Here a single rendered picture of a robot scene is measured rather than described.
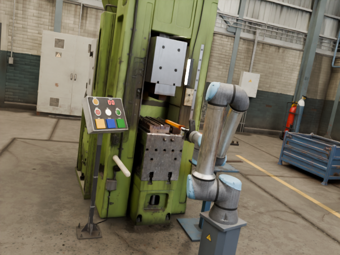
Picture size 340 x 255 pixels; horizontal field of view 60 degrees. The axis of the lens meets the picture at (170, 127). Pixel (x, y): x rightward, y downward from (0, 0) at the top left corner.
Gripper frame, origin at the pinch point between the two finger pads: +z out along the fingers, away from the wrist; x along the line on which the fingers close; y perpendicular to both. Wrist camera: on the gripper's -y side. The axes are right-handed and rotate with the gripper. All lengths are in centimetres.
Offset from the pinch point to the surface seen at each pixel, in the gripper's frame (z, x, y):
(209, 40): 58, 43, -78
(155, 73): 42, -15, -38
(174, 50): 43, 0, -61
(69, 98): 584, -32, 65
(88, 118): 20, -71, 3
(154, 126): 41.5, -7.5, 9.7
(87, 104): 23, -72, -7
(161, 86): 42, -7, -27
